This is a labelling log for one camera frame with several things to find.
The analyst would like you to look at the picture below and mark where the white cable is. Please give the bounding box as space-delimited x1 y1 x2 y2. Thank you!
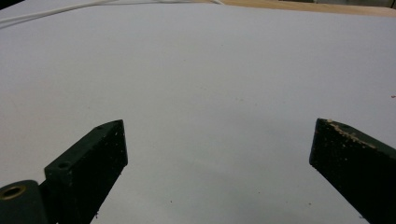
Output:
0 0 225 26

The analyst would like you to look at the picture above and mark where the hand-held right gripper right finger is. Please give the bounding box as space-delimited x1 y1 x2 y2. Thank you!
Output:
308 118 396 224

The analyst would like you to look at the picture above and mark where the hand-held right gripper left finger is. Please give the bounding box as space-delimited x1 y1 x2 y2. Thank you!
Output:
39 119 129 224

